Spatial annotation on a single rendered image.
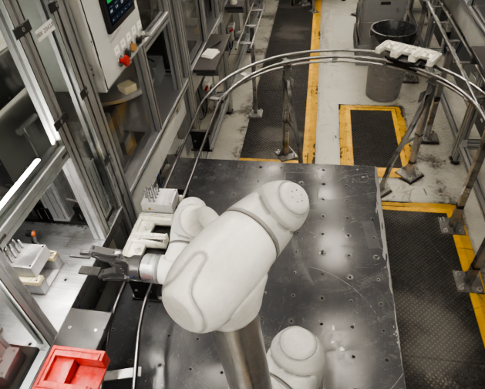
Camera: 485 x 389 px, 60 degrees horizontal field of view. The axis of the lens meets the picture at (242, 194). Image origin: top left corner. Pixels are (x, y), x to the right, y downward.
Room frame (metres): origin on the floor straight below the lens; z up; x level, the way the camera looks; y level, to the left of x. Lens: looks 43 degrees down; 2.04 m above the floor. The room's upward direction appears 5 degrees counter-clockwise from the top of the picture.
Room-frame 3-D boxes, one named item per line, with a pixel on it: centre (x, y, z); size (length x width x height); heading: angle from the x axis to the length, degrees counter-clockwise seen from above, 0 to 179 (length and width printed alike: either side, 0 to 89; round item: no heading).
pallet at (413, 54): (2.45, -1.10, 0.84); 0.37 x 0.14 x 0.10; 46
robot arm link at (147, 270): (0.82, 0.30, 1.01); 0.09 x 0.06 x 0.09; 168
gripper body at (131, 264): (0.83, 0.37, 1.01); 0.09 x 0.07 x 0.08; 78
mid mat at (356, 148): (2.77, -1.11, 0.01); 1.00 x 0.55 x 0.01; 168
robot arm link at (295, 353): (0.56, -0.12, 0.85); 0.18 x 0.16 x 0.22; 140
